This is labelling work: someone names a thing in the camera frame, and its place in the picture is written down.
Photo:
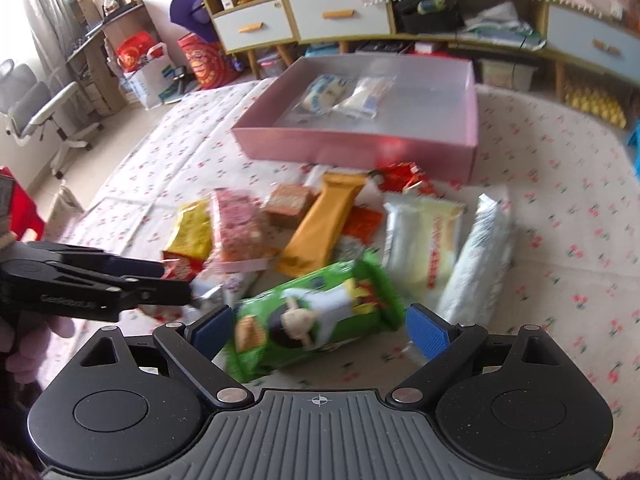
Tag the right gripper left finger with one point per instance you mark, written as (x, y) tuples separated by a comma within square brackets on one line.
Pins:
[(190, 349)]

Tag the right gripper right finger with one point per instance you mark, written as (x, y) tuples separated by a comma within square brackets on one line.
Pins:
[(447, 348)]

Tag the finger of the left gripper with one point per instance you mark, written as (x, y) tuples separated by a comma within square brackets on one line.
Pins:
[(99, 302), (96, 260)]

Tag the silver snack bar packet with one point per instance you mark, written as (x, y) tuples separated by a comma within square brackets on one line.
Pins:
[(471, 294)]

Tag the green cartoon snack packet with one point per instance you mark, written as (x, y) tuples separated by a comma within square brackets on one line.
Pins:
[(318, 312)]

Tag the yellow snack packet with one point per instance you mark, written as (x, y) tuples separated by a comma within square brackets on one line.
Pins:
[(192, 235)]

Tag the red candy snack packet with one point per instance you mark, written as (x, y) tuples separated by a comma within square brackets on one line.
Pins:
[(403, 177)]

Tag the left hand pink glove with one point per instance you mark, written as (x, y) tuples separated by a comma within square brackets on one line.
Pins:
[(28, 351)]

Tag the red plastic stool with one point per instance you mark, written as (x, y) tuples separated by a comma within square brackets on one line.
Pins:
[(24, 215)]

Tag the white cream snack packet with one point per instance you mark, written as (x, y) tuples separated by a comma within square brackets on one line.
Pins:
[(421, 244)]

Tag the pink speckled snack packet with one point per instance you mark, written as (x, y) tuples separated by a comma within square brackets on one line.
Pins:
[(240, 241)]

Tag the small red orange packet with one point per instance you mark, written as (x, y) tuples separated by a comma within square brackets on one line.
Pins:
[(362, 223)]

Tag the orange wafer bar packet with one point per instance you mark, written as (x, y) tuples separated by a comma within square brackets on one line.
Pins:
[(311, 245)]

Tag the grey office chair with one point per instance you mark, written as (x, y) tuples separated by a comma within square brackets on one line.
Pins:
[(28, 104)]

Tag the brown square biscuit packet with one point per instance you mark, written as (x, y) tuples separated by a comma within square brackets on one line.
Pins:
[(287, 205)]

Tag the white red shopping bag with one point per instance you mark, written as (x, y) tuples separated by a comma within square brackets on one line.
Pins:
[(147, 68)]

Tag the cherry print pink blanket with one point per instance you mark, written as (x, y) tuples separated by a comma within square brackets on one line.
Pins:
[(563, 177)]

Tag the red round gift bag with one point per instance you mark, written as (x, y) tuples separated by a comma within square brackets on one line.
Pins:
[(212, 67)]

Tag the pink shallow cardboard box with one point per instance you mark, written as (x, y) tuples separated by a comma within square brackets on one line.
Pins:
[(429, 117)]

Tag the wooden side shelf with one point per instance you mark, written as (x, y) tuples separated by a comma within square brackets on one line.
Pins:
[(108, 24)]

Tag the white clear bread packet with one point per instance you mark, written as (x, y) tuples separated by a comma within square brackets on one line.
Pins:
[(364, 100)]

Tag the purple hat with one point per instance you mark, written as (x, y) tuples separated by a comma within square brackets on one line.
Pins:
[(193, 16)]

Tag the clear storage bin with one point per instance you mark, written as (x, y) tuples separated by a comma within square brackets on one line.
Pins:
[(507, 75)]

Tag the blue white clear snack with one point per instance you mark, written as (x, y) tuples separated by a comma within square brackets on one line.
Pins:
[(323, 94)]

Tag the yellow egg tray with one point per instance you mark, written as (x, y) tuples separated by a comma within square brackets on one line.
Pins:
[(595, 101)]

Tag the left white drawer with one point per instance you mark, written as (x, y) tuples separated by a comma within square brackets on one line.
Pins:
[(254, 26)]

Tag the white drawer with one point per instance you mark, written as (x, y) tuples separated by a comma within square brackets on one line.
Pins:
[(254, 26), (326, 19)]

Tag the stack of papers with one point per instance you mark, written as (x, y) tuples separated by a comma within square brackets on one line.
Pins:
[(502, 25)]

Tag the black open case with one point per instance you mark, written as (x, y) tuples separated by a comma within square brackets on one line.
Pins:
[(427, 17)]

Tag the wooden tv cabinet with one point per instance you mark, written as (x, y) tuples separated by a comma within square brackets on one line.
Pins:
[(534, 12)]

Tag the light blue drawer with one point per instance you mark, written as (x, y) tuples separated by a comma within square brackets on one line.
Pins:
[(593, 41)]

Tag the middle white drawer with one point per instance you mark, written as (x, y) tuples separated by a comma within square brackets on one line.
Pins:
[(326, 19)]

